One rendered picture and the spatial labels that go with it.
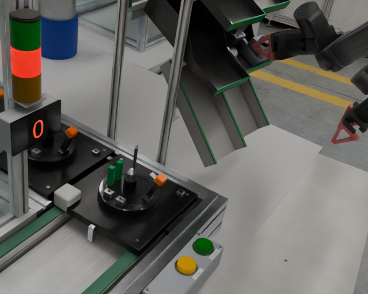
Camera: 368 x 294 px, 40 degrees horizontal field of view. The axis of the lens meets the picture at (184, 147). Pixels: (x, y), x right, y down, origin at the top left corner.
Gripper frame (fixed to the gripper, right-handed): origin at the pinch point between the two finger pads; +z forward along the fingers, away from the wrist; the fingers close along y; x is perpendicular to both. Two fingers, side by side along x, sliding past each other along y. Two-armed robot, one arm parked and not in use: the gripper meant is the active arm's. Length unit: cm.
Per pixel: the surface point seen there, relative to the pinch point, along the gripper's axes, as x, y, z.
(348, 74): 66, -300, 133
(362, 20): 25, -349, 142
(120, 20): -11.4, 29.6, 18.4
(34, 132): 6, 65, 5
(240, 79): 6.7, 10.4, -0.5
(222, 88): 6.9, 20.6, -3.1
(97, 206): 27, 51, 11
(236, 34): -3.6, 2.6, 5.5
